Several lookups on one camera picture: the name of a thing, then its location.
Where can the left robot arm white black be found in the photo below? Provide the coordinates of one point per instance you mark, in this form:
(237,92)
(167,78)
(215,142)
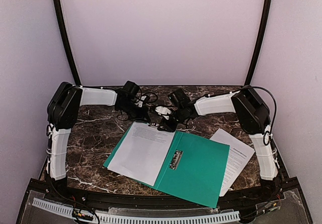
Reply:
(63,112)

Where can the metal top clip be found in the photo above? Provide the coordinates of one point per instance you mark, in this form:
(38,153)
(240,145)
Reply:
(155,125)

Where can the right black frame post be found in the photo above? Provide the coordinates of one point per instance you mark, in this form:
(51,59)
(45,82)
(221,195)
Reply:
(259,42)

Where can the white paper sheet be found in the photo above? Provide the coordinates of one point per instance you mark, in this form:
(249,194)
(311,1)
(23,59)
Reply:
(141,153)

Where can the left black frame post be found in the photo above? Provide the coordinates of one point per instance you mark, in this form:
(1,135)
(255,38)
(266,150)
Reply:
(65,41)

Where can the right printed paper sheet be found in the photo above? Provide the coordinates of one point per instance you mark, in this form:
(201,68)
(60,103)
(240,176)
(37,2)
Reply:
(239,155)

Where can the metal centre spring clip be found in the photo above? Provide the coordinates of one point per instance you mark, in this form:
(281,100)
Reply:
(175,159)

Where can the black frame post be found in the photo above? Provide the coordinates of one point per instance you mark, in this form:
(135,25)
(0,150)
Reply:
(259,42)
(65,41)

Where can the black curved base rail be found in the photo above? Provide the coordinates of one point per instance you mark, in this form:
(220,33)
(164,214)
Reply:
(236,200)

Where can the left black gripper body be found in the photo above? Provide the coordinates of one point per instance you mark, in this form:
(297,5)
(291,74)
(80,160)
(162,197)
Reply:
(140,112)

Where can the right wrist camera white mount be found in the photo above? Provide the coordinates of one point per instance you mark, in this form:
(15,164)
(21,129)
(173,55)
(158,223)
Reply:
(178,98)

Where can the green plastic folder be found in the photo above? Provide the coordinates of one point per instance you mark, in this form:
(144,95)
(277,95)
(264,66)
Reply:
(200,173)

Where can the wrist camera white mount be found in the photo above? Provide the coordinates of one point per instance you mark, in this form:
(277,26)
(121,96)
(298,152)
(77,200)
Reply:
(178,98)
(134,94)

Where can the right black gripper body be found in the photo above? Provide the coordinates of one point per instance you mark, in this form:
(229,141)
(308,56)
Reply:
(170,121)

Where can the white slotted cable duct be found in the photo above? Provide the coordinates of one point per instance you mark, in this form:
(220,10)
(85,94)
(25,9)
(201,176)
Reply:
(125,215)

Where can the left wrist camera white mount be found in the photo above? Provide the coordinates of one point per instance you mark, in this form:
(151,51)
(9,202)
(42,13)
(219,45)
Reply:
(134,94)

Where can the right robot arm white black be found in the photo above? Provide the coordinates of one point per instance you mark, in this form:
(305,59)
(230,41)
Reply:
(252,113)

